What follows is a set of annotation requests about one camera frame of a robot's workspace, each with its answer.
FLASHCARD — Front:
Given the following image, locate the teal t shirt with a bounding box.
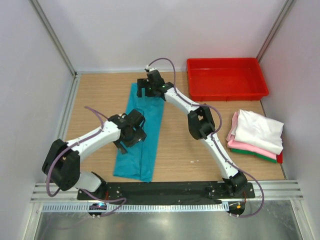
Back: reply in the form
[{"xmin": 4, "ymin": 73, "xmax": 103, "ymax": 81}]
[{"xmin": 112, "ymin": 82, "xmax": 166, "ymax": 183}]

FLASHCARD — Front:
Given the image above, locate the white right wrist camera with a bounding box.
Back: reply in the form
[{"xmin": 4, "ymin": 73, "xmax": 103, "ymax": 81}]
[{"xmin": 144, "ymin": 65, "xmax": 158, "ymax": 73}]

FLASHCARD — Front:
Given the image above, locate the red plastic bin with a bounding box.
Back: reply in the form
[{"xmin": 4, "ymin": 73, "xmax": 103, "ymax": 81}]
[{"xmin": 186, "ymin": 57, "xmax": 269, "ymax": 102}]

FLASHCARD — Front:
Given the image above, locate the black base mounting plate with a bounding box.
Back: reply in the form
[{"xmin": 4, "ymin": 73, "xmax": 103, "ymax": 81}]
[{"xmin": 91, "ymin": 181, "xmax": 256, "ymax": 206}]

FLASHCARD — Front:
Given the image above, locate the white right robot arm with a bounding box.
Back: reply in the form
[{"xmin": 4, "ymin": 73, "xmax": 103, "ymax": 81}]
[{"xmin": 137, "ymin": 67, "xmax": 248, "ymax": 198}]

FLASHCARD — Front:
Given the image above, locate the white slotted cable duct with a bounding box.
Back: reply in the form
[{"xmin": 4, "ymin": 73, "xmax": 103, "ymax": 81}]
[{"xmin": 42, "ymin": 202, "xmax": 229, "ymax": 213}]

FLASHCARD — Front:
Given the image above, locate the red folded t shirt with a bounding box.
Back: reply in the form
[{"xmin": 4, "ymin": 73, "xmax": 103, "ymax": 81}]
[{"xmin": 276, "ymin": 152, "xmax": 283, "ymax": 164}]

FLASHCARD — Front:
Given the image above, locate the pink folded t shirt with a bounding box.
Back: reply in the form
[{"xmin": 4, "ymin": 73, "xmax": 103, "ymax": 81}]
[{"xmin": 226, "ymin": 111, "xmax": 277, "ymax": 159}]

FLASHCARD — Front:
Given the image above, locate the aluminium frame rail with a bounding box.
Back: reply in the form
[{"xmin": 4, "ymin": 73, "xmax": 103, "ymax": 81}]
[{"xmin": 30, "ymin": 180, "xmax": 304, "ymax": 203}]

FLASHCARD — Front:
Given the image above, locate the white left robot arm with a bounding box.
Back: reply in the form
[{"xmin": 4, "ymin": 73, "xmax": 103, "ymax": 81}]
[{"xmin": 42, "ymin": 109, "xmax": 147, "ymax": 200}]

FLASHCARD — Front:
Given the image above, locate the white folded t shirt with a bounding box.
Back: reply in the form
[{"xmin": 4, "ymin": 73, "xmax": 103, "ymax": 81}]
[{"xmin": 234, "ymin": 109, "xmax": 284, "ymax": 155}]

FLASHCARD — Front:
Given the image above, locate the green folded t shirt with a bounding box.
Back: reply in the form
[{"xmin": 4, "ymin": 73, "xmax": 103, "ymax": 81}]
[{"xmin": 230, "ymin": 148, "xmax": 277, "ymax": 163}]

